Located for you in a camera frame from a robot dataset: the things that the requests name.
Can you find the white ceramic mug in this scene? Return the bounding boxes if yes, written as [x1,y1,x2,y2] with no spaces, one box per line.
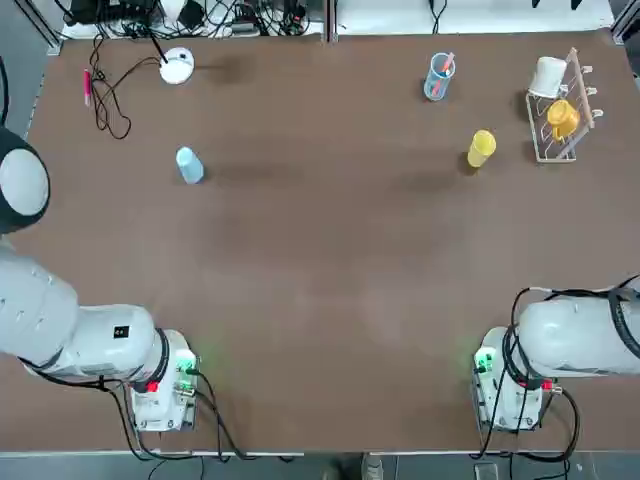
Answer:
[527,55,569,99]

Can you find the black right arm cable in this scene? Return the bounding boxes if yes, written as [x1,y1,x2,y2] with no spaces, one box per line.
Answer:
[477,285,640,460]

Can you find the clear plastic measuring beaker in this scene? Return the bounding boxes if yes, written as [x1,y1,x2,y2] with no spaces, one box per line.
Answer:
[423,52,458,102]

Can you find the yellow plastic cup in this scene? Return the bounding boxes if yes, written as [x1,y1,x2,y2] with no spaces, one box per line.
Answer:
[466,129,498,168]

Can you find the white wire cup rack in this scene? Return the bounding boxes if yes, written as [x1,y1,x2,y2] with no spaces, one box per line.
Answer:
[525,46,606,164]

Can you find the blue plastic cup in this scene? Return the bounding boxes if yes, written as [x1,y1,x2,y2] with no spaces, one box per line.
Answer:
[175,146,206,186]

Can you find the black lamp cable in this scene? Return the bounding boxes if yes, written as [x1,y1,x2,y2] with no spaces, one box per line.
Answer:
[88,33,169,142]

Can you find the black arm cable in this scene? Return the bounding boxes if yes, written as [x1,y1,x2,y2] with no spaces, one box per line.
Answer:
[17,349,304,464]
[477,285,640,460]

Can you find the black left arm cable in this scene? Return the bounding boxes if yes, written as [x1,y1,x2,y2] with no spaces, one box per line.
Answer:
[17,349,304,464]

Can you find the white desk lamp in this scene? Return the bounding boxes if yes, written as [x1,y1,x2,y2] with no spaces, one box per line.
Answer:
[147,0,196,86]

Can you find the aluminium frame post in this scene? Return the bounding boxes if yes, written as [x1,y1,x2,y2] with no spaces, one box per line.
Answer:
[325,0,340,45]
[610,0,640,46]
[27,0,65,55]

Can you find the orange marker pen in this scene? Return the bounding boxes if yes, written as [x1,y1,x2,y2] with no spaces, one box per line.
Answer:
[432,51,457,96]

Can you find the yellow-orange mug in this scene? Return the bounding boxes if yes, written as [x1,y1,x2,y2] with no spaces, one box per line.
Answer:
[545,98,582,142]

